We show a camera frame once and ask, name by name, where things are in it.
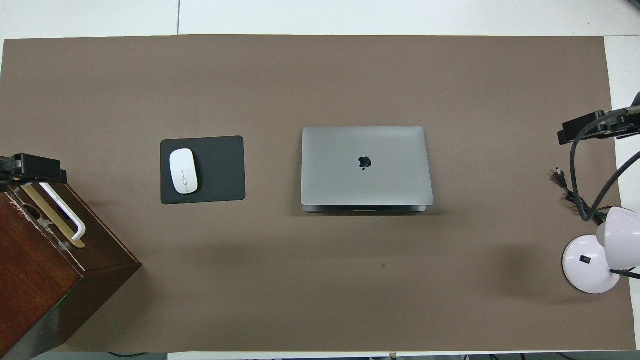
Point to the white desk lamp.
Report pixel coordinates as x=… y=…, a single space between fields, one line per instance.
x=590 y=265

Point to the grey apple laptop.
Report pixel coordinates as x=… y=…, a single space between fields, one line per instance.
x=350 y=170

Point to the black mouse pad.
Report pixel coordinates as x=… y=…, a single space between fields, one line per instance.
x=220 y=170

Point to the brown table mat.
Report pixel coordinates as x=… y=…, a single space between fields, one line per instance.
x=320 y=90

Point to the dark brown wooden box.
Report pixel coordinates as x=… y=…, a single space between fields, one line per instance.
x=45 y=280

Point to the white computer mouse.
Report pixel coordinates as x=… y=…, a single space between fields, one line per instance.
x=183 y=171

